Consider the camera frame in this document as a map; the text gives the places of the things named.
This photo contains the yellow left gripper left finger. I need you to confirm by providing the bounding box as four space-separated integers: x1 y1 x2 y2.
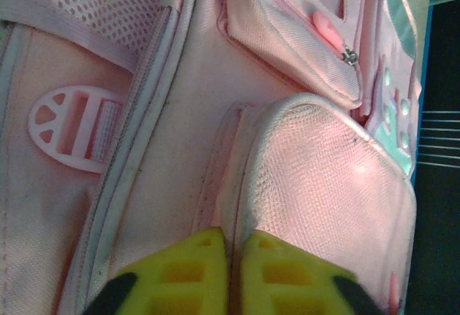
86 227 229 315

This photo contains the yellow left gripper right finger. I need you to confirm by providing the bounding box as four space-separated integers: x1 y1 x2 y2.
239 230 382 315

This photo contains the pink student backpack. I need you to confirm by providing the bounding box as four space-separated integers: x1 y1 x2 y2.
0 0 431 315

